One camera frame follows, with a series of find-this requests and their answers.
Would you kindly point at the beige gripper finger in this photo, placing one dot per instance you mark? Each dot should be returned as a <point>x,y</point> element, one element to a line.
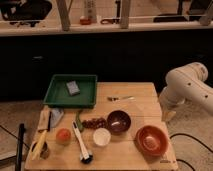
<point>168,115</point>

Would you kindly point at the green vegetable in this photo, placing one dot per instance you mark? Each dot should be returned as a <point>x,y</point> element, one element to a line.
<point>78,121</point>

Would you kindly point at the white black dish brush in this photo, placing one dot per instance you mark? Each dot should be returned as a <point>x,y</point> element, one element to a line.
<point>86,157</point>

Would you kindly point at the red object on shelf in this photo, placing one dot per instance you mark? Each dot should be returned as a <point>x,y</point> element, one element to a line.
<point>85,21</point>

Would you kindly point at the green plastic tray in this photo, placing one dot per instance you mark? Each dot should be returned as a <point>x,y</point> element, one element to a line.
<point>57,94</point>

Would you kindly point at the orange-red bowl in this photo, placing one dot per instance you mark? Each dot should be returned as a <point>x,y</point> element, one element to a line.
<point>151,140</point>

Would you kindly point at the grey folded cloth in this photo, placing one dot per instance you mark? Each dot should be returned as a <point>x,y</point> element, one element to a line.
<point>56,116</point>

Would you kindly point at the silver fork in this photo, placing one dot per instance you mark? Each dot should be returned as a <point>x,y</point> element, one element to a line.
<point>119,98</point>

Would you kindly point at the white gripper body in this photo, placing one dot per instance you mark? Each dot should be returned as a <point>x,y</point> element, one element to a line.
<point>169,103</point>

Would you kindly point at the dark round cup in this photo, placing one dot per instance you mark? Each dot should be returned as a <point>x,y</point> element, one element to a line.
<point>45,152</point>

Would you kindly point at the grey sponge block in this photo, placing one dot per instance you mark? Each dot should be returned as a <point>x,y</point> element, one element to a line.
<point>73,88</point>

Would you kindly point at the red grapes bunch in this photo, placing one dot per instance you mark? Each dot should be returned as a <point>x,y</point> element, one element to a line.
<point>95,123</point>

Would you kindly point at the black pole left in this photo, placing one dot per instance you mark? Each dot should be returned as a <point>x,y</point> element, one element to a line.
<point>19,147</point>

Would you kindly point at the purple bowl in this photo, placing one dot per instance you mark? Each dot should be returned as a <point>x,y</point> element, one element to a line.
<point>118,122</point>

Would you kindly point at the orange tomato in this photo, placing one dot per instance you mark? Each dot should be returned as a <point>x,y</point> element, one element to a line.
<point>63,136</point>

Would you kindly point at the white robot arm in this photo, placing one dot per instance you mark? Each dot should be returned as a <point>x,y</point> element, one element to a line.
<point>186,83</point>

